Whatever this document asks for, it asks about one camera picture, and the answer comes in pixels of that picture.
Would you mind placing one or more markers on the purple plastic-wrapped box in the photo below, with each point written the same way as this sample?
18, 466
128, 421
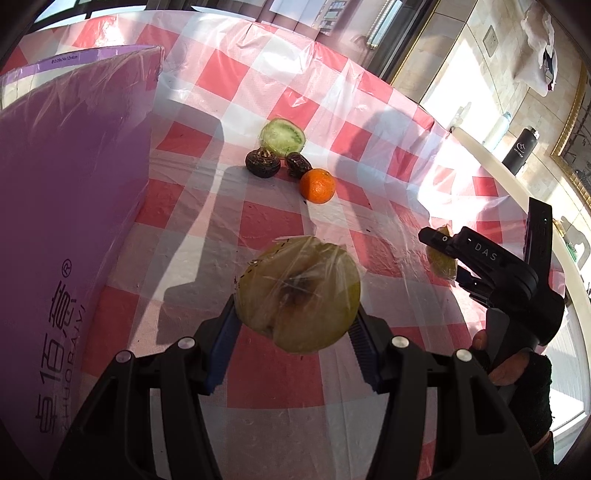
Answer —
69, 221

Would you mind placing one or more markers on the gold picture frame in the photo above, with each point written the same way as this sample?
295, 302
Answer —
572, 138

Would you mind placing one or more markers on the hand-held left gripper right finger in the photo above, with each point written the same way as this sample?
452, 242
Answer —
364, 351

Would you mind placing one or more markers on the plastic-wrapped green fruit half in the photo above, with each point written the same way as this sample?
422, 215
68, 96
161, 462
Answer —
282, 137

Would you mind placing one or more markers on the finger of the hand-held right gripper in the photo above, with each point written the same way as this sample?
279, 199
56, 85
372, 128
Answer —
467, 282
436, 239

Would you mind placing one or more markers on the orange tangerine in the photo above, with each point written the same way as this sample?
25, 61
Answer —
317, 185

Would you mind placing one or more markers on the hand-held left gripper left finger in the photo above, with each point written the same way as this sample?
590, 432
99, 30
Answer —
222, 350

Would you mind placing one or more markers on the wall switch plate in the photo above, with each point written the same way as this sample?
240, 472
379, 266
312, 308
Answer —
490, 39

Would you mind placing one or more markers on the black water bottle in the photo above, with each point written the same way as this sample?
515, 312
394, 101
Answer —
519, 152

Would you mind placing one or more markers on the red white checkered tablecloth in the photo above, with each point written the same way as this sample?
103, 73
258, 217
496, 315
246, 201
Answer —
258, 92

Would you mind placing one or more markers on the white bottle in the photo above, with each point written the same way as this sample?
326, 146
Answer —
498, 130

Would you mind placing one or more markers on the person's right hand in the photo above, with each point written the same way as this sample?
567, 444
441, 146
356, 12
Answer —
505, 369

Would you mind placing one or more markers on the small dark brown fruit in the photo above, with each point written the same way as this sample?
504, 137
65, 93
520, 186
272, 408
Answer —
295, 165

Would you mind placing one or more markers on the yellow fruit piece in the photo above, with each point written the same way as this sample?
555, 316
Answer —
441, 263

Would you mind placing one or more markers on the white hanging cloth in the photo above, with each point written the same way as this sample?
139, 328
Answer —
541, 46

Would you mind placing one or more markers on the plastic-wrapped yellow apple half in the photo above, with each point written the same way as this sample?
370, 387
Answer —
298, 295

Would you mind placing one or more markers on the large dark brown fruit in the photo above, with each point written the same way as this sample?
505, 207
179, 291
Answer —
262, 162

